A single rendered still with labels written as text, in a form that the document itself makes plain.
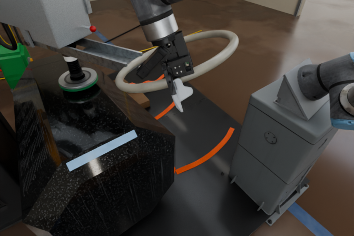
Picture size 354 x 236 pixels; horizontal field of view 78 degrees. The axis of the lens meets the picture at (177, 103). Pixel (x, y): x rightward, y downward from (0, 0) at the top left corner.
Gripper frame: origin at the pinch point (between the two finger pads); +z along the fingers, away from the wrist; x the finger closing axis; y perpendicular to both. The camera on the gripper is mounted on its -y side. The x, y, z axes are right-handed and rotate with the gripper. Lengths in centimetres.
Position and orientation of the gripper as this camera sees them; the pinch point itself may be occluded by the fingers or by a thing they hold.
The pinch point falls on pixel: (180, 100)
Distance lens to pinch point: 68.1
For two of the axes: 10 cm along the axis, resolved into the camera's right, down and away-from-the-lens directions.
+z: 3.3, 8.2, 4.6
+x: 0.2, -4.9, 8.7
